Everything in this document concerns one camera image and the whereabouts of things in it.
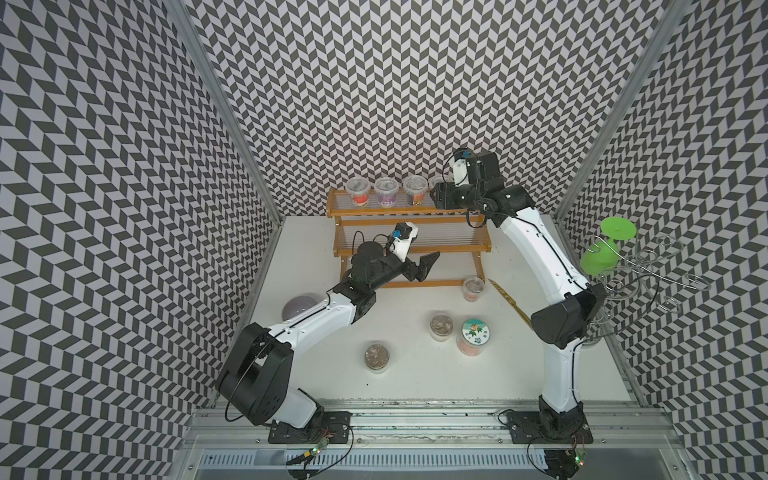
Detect orange wooden tiered shelf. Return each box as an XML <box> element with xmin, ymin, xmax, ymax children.
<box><xmin>325</xmin><ymin>183</ymin><xmax>500</xmax><ymax>290</ymax></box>

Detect clear seed container red label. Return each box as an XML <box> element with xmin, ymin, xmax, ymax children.
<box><xmin>344</xmin><ymin>176</ymin><xmax>371</xmax><ymax>208</ymax></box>

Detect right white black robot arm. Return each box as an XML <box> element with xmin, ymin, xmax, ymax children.
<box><xmin>431</xmin><ymin>147</ymin><xmax>607</xmax><ymax>442</ymax></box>

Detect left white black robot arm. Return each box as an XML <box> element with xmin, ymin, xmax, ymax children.
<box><xmin>215</xmin><ymin>238</ymin><xmax>440</xmax><ymax>435</ymax></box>

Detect clear seed container beige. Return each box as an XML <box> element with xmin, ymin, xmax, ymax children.
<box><xmin>429</xmin><ymin>313</ymin><xmax>454</xmax><ymax>342</ymax></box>

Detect clear seed container front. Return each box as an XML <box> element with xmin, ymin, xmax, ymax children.
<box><xmin>363</xmin><ymin>343</ymin><xmax>391</xmax><ymax>374</ymax></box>

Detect lilac stacked bowls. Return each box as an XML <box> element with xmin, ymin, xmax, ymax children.
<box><xmin>281</xmin><ymin>294</ymin><xmax>326</xmax><ymax>321</ymax></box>

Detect pink jar floral lid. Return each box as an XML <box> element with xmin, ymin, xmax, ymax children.
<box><xmin>456</xmin><ymin>319</ymin><xmax>491</xmax><ymax>357</ymax></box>

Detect green plastic goblet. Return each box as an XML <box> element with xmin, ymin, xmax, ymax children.
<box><xmin>580</xmin><ymin>216</ymin><xmax>637</xmax><ymax>276</ymax></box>

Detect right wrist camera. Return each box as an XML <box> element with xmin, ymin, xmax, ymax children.
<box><xmin>451</xmin><ymin>148</ymin><xmax>472</xmax><ymax>186</ymax></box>

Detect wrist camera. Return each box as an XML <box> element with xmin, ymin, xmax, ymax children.
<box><xmin>451</xmin><ymin>148</ymin><xmax>472</xmax><ymax>186</ymax></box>
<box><xmin>388</xmin><ymin>222</ymin><xmax>419</xmax><ymax>262</ymax></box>

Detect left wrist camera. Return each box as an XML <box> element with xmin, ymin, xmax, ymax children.
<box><xmin>388</xmin><ymin>222</ymin><xmax>419</xmax><ymax>262</ymax></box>

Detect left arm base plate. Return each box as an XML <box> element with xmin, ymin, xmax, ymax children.
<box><xmin>268</xmin><ymin>411</ymin><xmax>352</xmax><ymax>445</ymax></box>

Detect silver wire cup rack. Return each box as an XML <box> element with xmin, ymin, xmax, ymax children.
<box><xmin>579</xmin><ymin>237</ymin><xmax>712</xmax><ymax>347</ymax></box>

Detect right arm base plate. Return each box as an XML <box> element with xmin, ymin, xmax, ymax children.
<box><xmin>502</xmin><ymin>407</ymin><xmax>594</xmax><ymax>447</ymax></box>

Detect aluminium front rail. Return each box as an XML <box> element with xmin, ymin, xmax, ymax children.
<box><xmin>181</xmin><ymin>399</ymin><xmax>683</xmax><ymax>449</ymax></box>

